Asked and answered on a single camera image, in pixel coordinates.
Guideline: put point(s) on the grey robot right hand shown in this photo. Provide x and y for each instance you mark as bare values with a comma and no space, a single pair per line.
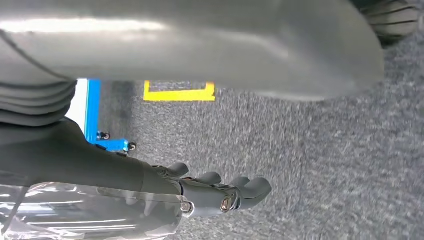
99,172

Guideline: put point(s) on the blue rack on casters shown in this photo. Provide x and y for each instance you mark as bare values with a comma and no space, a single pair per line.
92,109

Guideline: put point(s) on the yellow floor tape square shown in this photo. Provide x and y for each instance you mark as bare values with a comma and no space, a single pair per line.
179,96

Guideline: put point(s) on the dark ribbed robot right leg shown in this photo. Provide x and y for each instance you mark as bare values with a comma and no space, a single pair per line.
391,20

